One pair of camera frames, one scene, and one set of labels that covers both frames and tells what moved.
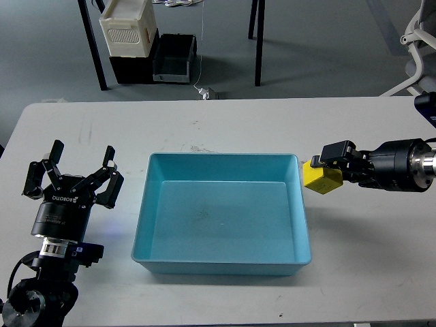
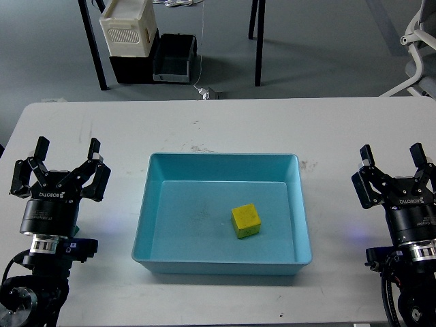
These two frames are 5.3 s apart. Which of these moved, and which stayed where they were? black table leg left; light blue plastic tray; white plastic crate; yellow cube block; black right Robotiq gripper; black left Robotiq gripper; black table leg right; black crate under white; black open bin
Moved: yellow cube block; black left Robotiq gripper; black right Robotiq gripper
Stayed: white plastic crate; black table leg left; light blue plastic tray; black crate under white; black table leg right; black open bin
